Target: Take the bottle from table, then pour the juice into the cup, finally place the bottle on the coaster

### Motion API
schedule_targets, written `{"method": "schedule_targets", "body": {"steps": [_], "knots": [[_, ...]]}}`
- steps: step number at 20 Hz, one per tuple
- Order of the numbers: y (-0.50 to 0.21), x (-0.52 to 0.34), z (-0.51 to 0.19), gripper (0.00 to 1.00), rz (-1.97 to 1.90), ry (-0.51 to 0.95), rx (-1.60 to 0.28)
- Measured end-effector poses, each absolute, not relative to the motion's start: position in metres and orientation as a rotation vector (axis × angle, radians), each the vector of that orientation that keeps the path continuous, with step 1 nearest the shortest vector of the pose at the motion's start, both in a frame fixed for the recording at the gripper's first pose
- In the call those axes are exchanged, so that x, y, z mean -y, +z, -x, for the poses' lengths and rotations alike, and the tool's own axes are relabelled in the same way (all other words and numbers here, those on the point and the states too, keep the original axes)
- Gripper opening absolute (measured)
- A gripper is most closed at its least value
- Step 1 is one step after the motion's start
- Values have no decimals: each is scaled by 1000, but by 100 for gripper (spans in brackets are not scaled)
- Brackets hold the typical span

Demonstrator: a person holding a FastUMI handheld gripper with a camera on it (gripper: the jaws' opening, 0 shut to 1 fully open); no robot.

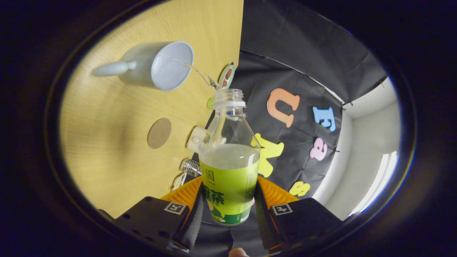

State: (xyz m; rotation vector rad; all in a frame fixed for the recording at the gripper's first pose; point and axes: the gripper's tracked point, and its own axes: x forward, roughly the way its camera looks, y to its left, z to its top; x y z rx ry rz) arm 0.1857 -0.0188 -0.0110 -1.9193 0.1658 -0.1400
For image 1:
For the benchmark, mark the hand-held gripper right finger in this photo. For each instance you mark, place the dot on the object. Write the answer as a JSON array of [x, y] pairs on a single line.
[[303, 217]]

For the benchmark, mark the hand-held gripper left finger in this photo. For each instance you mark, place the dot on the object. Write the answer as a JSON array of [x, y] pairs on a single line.
[[150, 217]]

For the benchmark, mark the green label juice bottle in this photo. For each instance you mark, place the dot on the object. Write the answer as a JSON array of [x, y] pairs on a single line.
[[228, 185]]

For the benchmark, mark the round brown coaster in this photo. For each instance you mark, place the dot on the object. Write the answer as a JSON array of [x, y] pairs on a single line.
[[159, 133]]

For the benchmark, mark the white cup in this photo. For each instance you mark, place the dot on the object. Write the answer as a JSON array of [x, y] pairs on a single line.
[[142, 67]]

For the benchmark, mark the small capped green bottle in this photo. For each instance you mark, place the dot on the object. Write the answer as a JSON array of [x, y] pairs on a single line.
[[210, 103]]

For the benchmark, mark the white divided tray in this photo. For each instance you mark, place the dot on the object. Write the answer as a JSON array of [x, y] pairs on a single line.
[[178, 182]]

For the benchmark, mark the glass jar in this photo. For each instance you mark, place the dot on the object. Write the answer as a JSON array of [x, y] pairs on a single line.
[[192, 167]]

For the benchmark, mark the wooden table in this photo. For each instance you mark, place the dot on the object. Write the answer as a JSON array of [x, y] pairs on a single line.
[[107, 142]]

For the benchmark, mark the white toaster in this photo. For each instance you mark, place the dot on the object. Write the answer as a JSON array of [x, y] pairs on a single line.
[[195, 140]]

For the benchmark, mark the pale green plate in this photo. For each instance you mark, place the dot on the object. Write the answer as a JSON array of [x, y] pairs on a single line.
[[220, 79]]

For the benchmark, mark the black backdrop cloth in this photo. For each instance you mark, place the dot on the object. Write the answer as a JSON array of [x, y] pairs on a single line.
[[285, 53]]

